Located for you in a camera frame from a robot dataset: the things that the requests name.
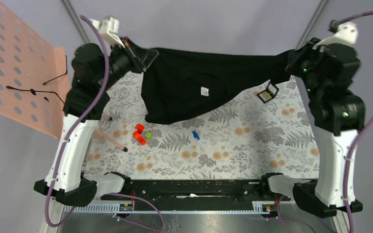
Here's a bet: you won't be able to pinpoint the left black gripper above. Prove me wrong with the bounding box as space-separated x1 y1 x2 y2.
97 36 159 90

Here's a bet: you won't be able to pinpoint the black floral t-shirt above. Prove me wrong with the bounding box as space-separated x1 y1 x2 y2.
141 48 290 125

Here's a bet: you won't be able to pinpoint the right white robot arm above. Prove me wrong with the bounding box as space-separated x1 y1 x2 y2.
287 38 366 218

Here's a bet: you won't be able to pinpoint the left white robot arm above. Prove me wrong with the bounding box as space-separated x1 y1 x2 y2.
34 37 159 207

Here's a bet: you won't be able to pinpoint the black brooch box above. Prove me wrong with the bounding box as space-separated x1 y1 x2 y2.
256 81 280 104

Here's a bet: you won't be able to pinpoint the orange red block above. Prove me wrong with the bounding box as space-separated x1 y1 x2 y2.
133 124 146 145

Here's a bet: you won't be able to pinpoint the floral table mat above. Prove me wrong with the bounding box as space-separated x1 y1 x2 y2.
85 74 320 180

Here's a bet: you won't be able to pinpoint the green cube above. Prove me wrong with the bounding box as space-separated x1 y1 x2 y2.
145 132 153 139

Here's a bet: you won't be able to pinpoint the blue clip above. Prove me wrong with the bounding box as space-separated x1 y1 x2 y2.
192 131 200 140

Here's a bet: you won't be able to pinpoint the pink perforated music stand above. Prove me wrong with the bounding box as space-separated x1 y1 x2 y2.
0 0 82 154

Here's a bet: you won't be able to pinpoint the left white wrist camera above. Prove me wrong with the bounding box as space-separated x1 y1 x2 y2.
90 16 125 48

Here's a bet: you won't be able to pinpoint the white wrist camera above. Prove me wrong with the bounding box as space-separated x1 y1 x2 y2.
312 20 358 50
90 16 125 48

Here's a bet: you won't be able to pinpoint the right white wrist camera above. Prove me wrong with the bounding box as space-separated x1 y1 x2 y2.
312 20 358 50

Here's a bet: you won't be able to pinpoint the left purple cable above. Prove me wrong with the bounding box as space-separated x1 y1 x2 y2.
45 15 166 233

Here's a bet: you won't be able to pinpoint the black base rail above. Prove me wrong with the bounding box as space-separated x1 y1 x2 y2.
101 180 281 209

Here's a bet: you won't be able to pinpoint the grey cable duct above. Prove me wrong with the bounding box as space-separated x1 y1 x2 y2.
74 201 275 215

